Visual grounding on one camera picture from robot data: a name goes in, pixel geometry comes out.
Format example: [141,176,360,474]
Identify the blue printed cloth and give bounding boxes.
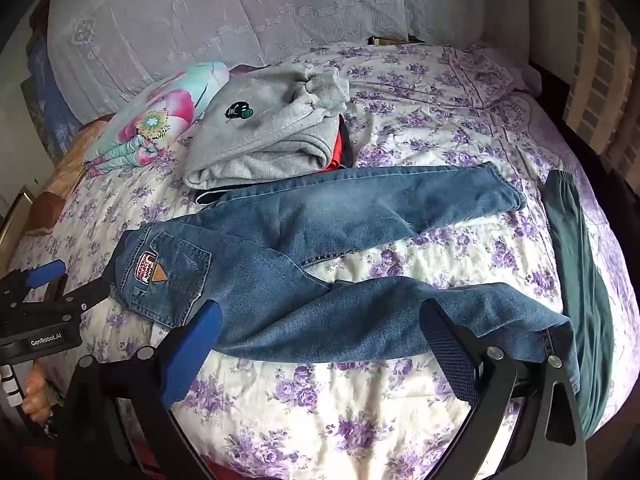
[21,35,82,162]

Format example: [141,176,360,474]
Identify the orange brown blanket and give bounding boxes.
[29,115,117,237]

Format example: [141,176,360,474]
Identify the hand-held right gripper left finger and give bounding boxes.
[47,301,224,480]

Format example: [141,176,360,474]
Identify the person's left hand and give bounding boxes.
[22,367,64,427]

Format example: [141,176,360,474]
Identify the blue denim pants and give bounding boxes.
[109,161,582,397]

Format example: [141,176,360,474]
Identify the dark green pants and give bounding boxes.
[542,170,615,437]

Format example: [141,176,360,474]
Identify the dark flat object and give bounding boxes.
[367,35,427,47]

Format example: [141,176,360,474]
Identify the grey folded sweatshirt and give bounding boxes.
[182,64,351,192]

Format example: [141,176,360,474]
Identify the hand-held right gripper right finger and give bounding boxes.
[420,299,589,480]

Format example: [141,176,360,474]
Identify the red garment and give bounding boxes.
[324,115,357,172]

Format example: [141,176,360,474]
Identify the large white lace pillow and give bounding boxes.
[47,0,409,122]

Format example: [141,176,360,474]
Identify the dark bed frame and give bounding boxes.
[529,59,573,117]

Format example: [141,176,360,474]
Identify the floral folded blanket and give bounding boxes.
[85,61,231,177]

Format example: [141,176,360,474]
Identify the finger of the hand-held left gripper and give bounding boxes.
[0,260,69,293]
[59,280,114,313]

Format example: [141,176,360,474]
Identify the navy garment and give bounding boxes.
[194,189,237,207]

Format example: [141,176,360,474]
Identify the purple floral bedspread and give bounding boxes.
[10,42,637,480]

